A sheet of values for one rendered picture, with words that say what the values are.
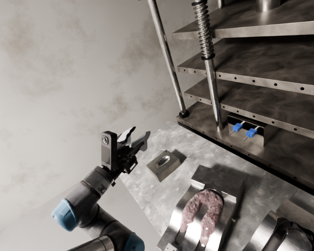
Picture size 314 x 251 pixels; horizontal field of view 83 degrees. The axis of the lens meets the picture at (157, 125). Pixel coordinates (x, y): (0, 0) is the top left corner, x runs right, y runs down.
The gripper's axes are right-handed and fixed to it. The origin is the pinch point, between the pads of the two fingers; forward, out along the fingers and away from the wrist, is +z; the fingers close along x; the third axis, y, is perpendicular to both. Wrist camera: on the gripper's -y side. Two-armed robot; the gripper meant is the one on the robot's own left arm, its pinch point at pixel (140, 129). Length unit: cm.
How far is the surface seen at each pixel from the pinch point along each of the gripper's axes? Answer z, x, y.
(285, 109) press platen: 75, 41, 36
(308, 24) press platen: 65, 39, -13
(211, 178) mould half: 23, 17, 53
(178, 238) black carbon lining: -12, 14, 59
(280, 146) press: 69, 45, 61
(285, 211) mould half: 21, 52, 53
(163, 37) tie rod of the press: 86, -45, -3
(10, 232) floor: -100, -211, 176
